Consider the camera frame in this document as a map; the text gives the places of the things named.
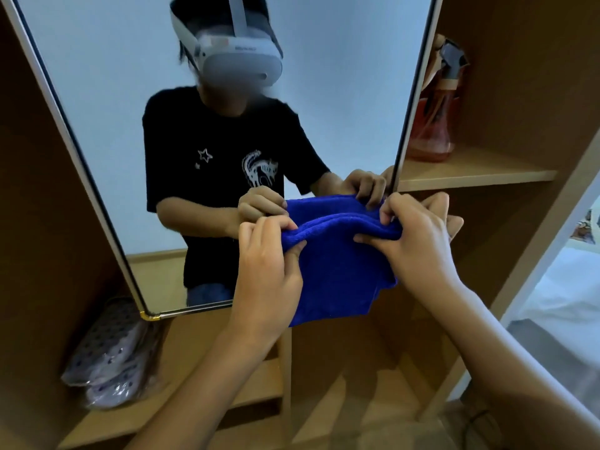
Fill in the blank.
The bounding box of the person's left hand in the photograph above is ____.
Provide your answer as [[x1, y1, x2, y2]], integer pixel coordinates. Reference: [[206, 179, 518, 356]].
[[227, 215, 308, 348]]

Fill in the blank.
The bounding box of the thin black cable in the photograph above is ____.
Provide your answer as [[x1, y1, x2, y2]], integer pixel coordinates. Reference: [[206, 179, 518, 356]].
[[464, 407, 503, 450]]

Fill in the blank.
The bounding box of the white bed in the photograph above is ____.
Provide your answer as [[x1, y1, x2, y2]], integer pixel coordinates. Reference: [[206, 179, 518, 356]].
[[449, 201, 600, 408]]

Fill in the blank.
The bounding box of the grey dotted slipper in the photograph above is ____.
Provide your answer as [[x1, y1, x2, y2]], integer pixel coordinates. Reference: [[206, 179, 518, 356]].
[[84, 351, 163, 411], [61, 297, 151, 388]]

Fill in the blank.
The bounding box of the orange spray bottle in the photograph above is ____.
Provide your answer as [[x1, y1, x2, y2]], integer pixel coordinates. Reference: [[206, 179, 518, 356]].
[[405, 34, 471, 163]]

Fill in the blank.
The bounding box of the person's left forearm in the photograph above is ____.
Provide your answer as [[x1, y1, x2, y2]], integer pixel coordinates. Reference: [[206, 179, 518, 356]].
[[126, 322, 282, 450]]

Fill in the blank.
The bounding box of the blue cloth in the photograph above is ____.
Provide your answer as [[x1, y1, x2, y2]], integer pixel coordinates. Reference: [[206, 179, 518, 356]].
[[280, 195, 404, 328]]

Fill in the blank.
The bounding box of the cartoon print cloth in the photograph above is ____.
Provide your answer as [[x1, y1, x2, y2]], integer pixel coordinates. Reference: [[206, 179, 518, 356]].
[[571, 208, 600, 247]]

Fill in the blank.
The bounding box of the wooden wardrobe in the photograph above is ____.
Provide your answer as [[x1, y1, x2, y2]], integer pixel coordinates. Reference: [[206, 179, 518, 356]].
[[0, 0, 600, 450]]

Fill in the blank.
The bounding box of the person's right hand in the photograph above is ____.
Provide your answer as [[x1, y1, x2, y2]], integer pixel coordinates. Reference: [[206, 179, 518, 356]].
[[354, 191, 466, 301]]

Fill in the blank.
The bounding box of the tall framed mirror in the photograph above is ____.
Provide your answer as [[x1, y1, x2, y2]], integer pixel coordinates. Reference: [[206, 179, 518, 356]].
[[0, 0, 445, 323]]

